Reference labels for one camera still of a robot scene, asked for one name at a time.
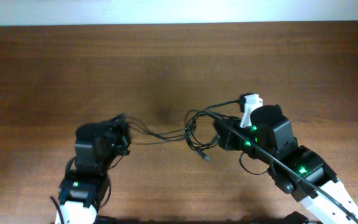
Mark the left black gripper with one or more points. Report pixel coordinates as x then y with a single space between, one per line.
116 129

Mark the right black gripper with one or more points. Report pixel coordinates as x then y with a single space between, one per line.
229 137

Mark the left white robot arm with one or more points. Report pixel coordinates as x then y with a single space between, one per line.
86 186

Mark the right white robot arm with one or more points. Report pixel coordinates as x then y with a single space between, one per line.
295 169

